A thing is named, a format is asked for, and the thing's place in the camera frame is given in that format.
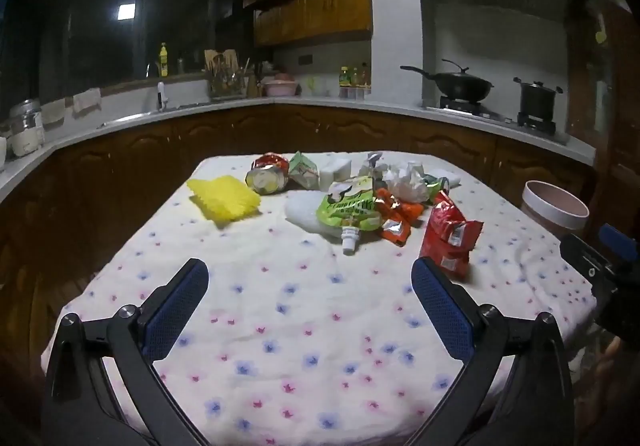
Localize utensil rack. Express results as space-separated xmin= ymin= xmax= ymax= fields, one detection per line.
xmin=204 ymin=48 xmax=252 ymax=101

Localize silver foil pouch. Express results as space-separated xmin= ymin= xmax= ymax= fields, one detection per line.
xmin=357 ymin=151 xmax=388 ymax=177

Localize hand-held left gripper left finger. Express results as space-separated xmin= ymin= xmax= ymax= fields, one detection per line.
xmin=42 ymin=257 xmax=211 ymax=446

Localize crumpled white tissue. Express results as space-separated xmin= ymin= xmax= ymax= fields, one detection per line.
xmin=385 ymin=161 xmax=431 ymax=202

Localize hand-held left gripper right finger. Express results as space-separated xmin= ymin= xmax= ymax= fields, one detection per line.
xmin=402 ymin=256 xmax=576 ymax=446

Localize wooden door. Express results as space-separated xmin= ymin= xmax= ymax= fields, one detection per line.
xmin=565 ymin=0 xmax=640 ymax=227

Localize black cooking pot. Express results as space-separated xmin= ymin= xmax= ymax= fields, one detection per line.
xmin=512 ymin=78 xmax=563 ymax=117

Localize white kitchen countertop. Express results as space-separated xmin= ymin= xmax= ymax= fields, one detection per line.
xmin=0 ymin=93 xmax=598 ymax=202

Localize green drink carton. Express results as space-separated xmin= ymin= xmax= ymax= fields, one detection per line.
xmin=287 ymin=151 xmax=321 ymax=190

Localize dark kitchen window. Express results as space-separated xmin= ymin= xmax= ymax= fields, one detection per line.
xmin=0 ymin=0 xmax=246 ymax=104

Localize wooden base cabinets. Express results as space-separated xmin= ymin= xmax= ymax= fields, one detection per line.
xmin=0 ymin=103 xmax=596 ymax=377

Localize crushed green drink can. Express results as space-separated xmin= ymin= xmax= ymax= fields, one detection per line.
xmin=245 ymin=165 xmax=291 ymax=196

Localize red foil wrapper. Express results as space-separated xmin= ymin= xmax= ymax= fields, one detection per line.
xmin=251 ymin=152 xmax=290 ymax=172

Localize white rice cooker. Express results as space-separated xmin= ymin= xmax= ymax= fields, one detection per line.
xmin=9 ymin=99 xmax=46 ymax=158

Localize black wok with lid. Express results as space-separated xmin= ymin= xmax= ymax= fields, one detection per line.
xmin=400 ymin=58 xmax=495 ymax=103

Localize green spout pouch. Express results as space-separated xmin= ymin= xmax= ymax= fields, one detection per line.
xmin=315 ymin=177 xmax=381 ymax=255

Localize orange snack wrapper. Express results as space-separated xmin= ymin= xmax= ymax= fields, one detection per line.
xmin=375 ymin=187 xmax=426 ymax=247

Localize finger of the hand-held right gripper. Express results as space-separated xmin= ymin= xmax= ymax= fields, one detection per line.
xmin=599 ymin=223 xmax=638 ymax=254
xmin=559 ymin=233 xmax=626 ymax=288

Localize white rectangular box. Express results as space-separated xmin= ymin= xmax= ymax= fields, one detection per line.
xmin=318 ymin=157 xmax=353 ymax=192

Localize gas stove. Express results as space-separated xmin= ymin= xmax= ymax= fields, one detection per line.
xmin=425 ymin=96 xmax=571 ymax=142

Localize white round trash bin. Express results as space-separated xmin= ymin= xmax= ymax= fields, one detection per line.
xmin=521 ymin=180 xmax=591 ymax=239

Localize pink plastic basin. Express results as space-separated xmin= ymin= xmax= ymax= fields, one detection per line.
xmin=262 ymin=73 xmax=301 ymax=97

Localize floral white tablecloth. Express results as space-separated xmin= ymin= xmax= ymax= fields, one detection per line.
xmin=40 ymin=151 xmax=601 ymax=446

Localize red snack packet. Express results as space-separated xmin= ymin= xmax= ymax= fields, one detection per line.
xmin=419 ymin=190 xmax=485 ymax=277

